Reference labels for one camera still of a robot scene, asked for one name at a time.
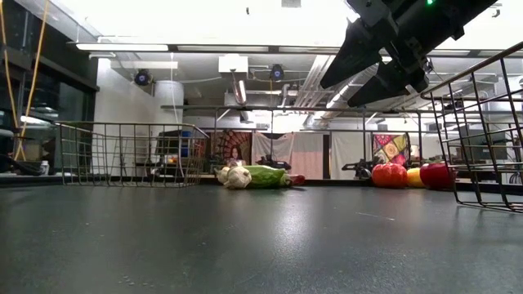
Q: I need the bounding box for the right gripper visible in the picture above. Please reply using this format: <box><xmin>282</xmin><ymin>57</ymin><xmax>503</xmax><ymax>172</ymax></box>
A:
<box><xmin>320</xmin><ymin>0</ymin><xmax>454</xmax><ymax>109</ymax></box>

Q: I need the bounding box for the large wire basket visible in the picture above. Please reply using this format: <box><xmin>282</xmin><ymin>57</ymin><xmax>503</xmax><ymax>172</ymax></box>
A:
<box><xmin>420</xmin><ymin>39</ymin><xmax>523</xmax><ymax>214</ymax></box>

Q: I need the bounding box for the orange-red ribbed tomato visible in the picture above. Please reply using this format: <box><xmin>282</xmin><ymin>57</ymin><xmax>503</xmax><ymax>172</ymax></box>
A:
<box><xmin>371</xmin><ymin>162</ymin><xmax>409</xmax><ymax>189</ymax></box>

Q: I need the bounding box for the yellow lemon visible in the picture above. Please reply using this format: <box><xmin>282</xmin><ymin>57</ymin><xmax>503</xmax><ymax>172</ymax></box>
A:
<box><xmin>406</xmin><ymin>167</ymin><xmax>426</xmax><ymax>189</ymax></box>

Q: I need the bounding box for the green ridged gourd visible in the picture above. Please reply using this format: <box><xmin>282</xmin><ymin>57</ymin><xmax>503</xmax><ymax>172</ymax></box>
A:
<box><xmin>244</xmin><ymin>164</ymin><xmax>292</xmax><ymax>189</ymax></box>

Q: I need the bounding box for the ceiling light tube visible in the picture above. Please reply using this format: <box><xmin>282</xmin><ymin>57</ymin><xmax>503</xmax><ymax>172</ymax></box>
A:
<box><xmin>75</xmin><ymin>42</ymin><xmax>169</xmax><ymax>52</ymax></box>
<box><xmin>176</xmin><ymin>44</ymin><xmax>270</xmax><ymax>53</ymax></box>
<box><xmin>278</xmin><ymin>46</ymin><xmax>342</xmax><ymax>55</ymax></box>

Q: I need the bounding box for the colourful patchwork tapestry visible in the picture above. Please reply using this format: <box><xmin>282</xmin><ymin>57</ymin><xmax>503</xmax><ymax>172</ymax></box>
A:
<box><xmin>372</xmin><ymin>132</ymin><xmax>411</xmax><ymax>165</ymax></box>

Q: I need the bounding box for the white hanging sheet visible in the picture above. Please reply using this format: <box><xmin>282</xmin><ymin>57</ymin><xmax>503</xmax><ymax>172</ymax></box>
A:
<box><xmin>329</xmin><ymin>131</ymin><xmax>375</xmax><ymax>180</ymax></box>
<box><xmin>252</xmin><ymin>131</ymin><xmax>295</xmax><ymax>167</ymax></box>
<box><xmin>292</xmin><ymin>132</ymin><xmax>324</xmax><ymax>180</ymax></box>

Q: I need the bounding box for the white ceiling box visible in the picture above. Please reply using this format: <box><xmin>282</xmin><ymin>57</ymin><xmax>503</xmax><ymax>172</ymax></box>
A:
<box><xmin>218</xmin><ymin>54</ymin><xmax>249</xmax><ymax>74</ymax></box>

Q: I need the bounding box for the red mandala tapestry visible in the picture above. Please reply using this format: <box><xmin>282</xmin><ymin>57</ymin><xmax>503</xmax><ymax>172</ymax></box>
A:
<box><xmin>212</xmin><ymin>130</ymin><xmax>253</xmax><ymax>168</ymax></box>

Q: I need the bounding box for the person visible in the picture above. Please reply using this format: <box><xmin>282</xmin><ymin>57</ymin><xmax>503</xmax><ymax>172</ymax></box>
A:
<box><xmin>228</xmin><ymin>145</ymin><xmax>246</xmax><ymax>168</ymax></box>

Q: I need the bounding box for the black background monitor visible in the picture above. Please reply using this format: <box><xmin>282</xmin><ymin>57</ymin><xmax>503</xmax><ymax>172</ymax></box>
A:
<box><xmin>157</xmin><ymin>129</ymin><xmax>193</xmax><ymax>164</ymax></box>

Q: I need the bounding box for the white corrugated ceiling duct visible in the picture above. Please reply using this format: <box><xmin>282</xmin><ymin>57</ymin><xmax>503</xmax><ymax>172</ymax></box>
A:
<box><xmin>293</xmin><ymin>55</ymin><xmax>413</xmax><ymax>123</ymax></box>

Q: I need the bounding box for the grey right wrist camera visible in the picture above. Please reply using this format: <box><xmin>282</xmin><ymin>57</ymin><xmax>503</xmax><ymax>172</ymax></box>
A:
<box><xmin>346</xmin><ymin>0</ymin><xmax>400</xmax><ymax>29</ymax></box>

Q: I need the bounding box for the black pipe frame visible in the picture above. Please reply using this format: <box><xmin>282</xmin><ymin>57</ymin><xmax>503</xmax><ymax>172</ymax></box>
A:
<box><xmin>160</xmin><ymin>104</ymin><xmax>424</xmax><ymax>167</ymax></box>

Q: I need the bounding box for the small wire basket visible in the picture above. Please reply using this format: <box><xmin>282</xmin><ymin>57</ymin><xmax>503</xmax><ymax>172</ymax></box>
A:
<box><xmin>56</xmin><ymin>121</ymin><xmax>211</xmax><ymax>188</ymax></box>

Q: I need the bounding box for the yellow hanging cable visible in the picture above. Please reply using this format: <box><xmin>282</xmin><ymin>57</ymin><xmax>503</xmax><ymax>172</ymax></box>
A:
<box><xmin>0</xmin><ymin>0</ymin><xmax>49</xmax><ymax>161</ymax></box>

